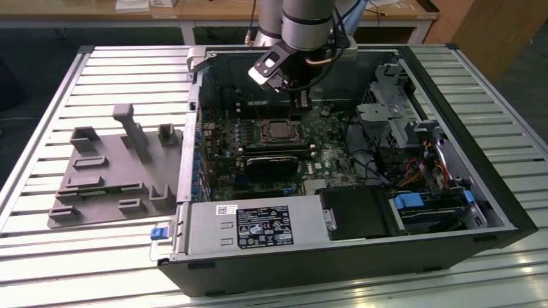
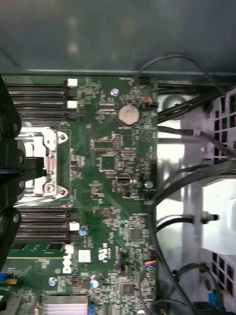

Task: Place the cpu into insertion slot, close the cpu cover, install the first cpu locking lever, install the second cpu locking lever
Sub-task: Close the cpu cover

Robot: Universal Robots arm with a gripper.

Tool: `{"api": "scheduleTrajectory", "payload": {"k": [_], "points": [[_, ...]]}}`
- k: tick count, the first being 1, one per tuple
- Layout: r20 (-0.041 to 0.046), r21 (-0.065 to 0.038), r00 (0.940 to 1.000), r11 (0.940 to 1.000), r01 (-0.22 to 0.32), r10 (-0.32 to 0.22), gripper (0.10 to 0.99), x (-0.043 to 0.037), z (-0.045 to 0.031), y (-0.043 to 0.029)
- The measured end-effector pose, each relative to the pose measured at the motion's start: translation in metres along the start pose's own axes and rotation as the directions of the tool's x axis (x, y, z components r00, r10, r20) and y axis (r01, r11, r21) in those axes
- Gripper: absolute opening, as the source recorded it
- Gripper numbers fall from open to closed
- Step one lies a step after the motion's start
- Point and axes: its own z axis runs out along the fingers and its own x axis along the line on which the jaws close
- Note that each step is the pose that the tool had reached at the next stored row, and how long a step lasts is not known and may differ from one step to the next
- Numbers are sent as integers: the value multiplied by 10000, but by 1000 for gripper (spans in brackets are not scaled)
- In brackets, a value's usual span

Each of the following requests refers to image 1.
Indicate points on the hard disk in blue carrier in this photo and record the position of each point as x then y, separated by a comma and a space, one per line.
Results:
407, 200

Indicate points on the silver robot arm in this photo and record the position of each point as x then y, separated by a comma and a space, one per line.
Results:
306, 25

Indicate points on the wooden cabinet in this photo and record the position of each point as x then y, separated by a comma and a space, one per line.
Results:
506, 32

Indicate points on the blue case latch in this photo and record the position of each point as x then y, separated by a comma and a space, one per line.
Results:
159, 232

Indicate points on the black RAM slot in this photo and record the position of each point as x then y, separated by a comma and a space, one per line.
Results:
266, 111
266, 108
277, 151
277, 147

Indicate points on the black drive bay box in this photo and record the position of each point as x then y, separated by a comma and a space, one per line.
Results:
355, 211

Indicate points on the grey power supply box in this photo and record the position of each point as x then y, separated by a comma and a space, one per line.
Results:
202, 234

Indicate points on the thin metal locking lever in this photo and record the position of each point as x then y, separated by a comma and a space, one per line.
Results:
257, 112

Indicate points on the silver topped CPU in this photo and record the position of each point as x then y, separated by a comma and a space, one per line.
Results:
279, 130

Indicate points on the wooden desk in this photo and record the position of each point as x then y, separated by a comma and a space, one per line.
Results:
65, 14

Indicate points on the green RAM stick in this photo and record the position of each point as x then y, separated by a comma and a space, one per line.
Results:
99, 192

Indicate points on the green motherboard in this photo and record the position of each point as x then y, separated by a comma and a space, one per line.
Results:
330, 160

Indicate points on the CPU socket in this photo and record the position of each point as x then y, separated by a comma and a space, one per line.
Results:
262, 141

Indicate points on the silver coin battery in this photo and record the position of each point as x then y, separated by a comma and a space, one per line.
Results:
325, 112

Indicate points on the black white wrist camera box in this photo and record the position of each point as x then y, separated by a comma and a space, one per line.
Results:
269, 65

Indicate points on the grey parts rack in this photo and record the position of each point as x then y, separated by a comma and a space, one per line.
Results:
111, 160

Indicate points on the grey metal drive cage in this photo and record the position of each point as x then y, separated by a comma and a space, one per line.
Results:
386, 110

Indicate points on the black graphics card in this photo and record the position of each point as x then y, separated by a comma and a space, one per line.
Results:
273, 167

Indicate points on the open PC case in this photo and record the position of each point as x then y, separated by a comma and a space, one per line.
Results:
299, 272

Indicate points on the small silver heatsink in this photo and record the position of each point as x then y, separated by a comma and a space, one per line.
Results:
315, 186

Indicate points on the black flat item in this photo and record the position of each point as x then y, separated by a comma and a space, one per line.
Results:
429, 4

